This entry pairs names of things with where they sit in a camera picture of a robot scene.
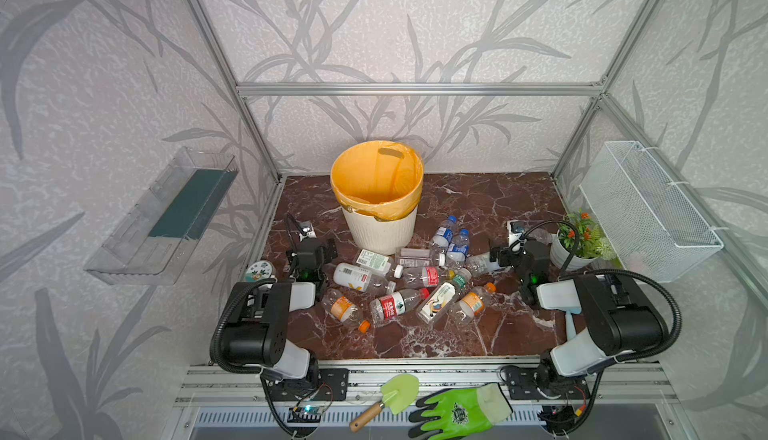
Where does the green cap colourful label bottle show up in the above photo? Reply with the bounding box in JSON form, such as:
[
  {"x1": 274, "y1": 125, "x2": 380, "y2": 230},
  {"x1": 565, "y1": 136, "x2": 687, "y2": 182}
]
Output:
[{"x1": 416, "y1": 273, "x2": 471, "y2": 325}]

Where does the red label clear bottle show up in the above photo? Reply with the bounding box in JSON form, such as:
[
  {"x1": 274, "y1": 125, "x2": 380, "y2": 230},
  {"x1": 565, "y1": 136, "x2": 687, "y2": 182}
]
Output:
[{"x1": 369, "y1": 288, "x2": 429, "y2": 327}]

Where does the small clear square bottle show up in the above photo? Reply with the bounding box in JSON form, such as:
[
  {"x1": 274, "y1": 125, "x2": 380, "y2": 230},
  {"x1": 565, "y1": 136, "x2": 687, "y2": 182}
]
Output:
[{"x1": 395, "y1": 247, "x2": 446, "y2": 267}]

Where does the green work glove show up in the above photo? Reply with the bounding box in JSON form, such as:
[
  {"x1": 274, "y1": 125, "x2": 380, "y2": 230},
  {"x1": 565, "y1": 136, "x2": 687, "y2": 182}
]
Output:
[{"x1": 408, "y1": 383, "x2": 513, "y2": 439}]

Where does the round tub with cartoon lid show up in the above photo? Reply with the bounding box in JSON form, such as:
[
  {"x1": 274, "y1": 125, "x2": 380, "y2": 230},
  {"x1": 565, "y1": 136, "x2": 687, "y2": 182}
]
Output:
[{"x1": 243, "y1": 260, "x2": 275, "y2": 282}]

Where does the black corrugated cable right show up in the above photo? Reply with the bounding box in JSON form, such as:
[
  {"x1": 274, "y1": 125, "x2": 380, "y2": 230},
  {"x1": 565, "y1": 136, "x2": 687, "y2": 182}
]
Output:
[{"x1": 519, "y1": 219, "x2": 683, "y2": 363}]

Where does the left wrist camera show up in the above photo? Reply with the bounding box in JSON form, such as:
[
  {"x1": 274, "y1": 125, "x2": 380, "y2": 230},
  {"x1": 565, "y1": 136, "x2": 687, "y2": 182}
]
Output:
[{"x1": 298, "y1": 221, "x2": 317, "y2": 241}]

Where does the potted plant with red flowers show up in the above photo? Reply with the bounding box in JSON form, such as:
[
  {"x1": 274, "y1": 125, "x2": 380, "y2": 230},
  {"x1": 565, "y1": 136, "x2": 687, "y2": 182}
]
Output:
[{"x1": 550, "y1": 210, "x2": 617, "y2": 272}]

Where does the white ribbed waste bin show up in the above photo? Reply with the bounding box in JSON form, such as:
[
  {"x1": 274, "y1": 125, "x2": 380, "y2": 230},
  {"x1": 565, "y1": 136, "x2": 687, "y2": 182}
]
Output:
[{"x1": 342, "y1": 207, "x2": 418, "y2": 255}]

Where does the clear acrylic wall shelf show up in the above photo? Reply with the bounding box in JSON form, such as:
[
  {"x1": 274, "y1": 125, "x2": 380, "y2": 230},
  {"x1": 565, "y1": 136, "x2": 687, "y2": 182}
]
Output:
[{"x1": 84, "y1": 147, "x2": 239, "y2": 286}]

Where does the white wire mesh basket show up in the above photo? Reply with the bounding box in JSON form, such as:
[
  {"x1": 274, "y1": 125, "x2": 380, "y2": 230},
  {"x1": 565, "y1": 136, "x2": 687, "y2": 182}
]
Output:
[{"x1": 579, "y1": 140, "x2": 723, "y2": 283}]

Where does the green circuit board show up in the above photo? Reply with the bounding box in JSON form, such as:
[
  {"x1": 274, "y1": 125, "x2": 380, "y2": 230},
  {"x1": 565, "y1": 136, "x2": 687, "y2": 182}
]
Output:
[{"x1": 287, "y1": 404, "x2": 328, "y2": 424}]

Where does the blue cap water bottle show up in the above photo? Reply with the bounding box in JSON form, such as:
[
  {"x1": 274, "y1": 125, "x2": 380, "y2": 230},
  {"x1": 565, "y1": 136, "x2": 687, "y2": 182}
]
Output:
[{"x1": 429, "y1": 215, "x2": 457, "y2": 252}]

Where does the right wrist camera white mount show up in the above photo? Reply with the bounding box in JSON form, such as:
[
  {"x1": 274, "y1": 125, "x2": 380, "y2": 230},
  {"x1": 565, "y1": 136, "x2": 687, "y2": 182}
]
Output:
[{"x1": 506, "y1": 220, "x2": 526, "y2": 246}]

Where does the green white label bottle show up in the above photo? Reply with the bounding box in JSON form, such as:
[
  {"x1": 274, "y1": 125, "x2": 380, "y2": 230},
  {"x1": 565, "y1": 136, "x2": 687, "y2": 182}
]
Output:
[{"x1": 354, "y1": 249, "x2": 403, "y2": 279}]

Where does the clear bottle white cap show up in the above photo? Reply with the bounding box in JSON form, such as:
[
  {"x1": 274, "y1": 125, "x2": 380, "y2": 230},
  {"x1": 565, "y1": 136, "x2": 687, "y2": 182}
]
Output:
[{"x1": 464, "y1": 252, "x2": 504, "y2": 278}]

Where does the green garden trowel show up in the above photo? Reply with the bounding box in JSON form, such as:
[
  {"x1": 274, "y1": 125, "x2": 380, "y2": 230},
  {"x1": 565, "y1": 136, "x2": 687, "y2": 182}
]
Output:
[{"x1": 349, "y1": 374, "x2": 420, "y2": 432}]

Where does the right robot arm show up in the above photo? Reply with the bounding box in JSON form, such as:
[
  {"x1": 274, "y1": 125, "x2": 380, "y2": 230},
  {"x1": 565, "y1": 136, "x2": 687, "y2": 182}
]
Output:
[{"x1": 490, "y1": 234, "x2": 682, "y2": 398}]

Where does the orange cap bottle right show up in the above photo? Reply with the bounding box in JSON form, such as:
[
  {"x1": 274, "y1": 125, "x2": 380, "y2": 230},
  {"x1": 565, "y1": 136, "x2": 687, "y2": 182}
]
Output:
[{"x1": 448, "y1": 282, "x2": 496, "y2": 327}]

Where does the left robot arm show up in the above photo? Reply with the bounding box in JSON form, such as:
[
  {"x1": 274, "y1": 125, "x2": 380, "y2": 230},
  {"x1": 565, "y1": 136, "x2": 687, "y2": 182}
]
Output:
[{"x1": 209, "y1": 236, "x2": 337, "y2": 387}]

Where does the yellow bin liner bag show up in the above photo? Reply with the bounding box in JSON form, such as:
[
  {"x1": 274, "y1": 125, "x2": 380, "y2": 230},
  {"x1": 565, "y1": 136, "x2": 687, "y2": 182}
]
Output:
[{"x1": 330, "y1": 140, "x2": 424, "y2": 221}]

